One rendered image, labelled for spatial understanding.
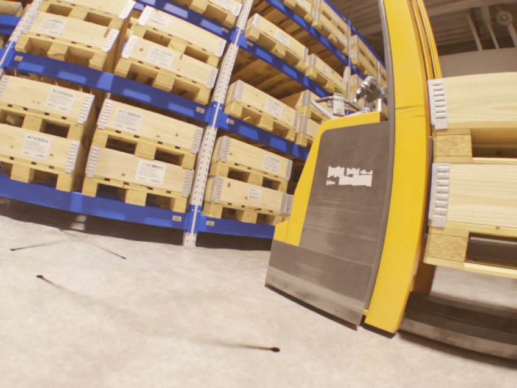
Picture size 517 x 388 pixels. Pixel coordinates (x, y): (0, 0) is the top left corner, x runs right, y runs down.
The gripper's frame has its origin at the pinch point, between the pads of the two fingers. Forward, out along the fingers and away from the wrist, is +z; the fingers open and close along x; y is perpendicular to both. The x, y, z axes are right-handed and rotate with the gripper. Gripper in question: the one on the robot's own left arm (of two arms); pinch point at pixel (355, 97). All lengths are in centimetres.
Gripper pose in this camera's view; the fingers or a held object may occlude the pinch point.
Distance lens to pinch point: 204.7
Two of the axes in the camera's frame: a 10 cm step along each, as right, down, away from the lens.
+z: -6.5, 7.2, -2.4
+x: -0.4, -3.5, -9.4
